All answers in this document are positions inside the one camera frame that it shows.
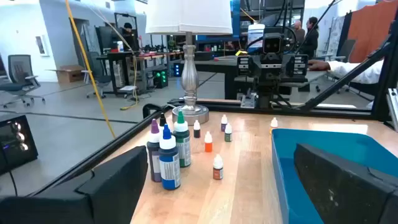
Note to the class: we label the silver metal bracket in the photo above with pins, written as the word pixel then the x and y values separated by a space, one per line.
pixel 393 107

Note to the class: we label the large black food coloring bottle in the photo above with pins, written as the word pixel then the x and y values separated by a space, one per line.
pixel 162 120

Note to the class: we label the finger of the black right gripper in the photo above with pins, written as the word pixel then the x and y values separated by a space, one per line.
pixel 248 67
pixel 293 67

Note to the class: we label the large green food coloring bottle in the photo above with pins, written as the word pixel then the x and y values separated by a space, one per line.
pixel 183 146

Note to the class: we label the small green food coloring bottle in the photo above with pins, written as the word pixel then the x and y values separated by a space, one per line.
pixel 228 137

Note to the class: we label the black computer green lights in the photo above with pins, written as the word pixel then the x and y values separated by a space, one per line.
pixel 160 78

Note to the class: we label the large blue food coloring bottle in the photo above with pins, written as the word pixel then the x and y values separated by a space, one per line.
pixel 169 165

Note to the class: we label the small black food coloring bottle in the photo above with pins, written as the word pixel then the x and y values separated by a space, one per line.
pixel 196 133

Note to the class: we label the black aluminium table frame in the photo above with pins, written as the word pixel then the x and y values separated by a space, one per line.
pixel 387 77

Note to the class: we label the grey office chair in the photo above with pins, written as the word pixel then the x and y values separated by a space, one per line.
pixel 20 71
pixel 96 74

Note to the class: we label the blue plastic bin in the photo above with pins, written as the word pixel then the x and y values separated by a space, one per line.
pixel 342 146

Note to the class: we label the black frame wooden desk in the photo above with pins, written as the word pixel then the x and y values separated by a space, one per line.
pixel 124 57

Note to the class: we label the small yellow clip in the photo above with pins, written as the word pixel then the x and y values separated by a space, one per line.
pixel 241 53

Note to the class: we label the small yellow food coloring bottle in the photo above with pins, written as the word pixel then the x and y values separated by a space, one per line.
pixel 273 123

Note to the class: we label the brown cardboard box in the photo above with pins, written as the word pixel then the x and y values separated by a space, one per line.
pixel 70 74

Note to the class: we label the small brown food coloring bottle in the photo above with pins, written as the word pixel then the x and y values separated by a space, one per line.
pixel 218 172

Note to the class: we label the white shade silver table lamp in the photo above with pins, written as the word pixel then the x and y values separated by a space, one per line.
pixel 189 74

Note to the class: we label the small purple food coloring bottle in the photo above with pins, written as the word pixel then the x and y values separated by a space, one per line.
pixel 224 126

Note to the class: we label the person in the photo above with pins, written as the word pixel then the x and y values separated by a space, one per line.
pixel 128 34
pixel 311 37
pixel 351 70
pixel 299 31

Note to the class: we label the black computer tower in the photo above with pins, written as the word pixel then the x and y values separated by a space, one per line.
pixel 15 146

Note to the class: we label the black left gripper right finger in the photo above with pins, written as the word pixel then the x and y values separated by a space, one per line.
pixel 342 193

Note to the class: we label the black office chair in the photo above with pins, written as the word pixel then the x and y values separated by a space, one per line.
pixel 345 49

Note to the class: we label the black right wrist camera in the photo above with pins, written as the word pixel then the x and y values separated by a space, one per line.
pixel 272 43

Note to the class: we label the large purple food coloring bottle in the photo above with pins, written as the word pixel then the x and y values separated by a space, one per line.
pixel 153 155

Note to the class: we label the orange partition panel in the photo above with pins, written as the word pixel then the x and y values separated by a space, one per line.
pixel 370 28

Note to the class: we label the small orange food coloring bottle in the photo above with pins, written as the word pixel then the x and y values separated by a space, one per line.
pixel 208 147

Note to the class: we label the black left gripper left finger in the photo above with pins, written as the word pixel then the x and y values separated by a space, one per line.
pixel 109 193

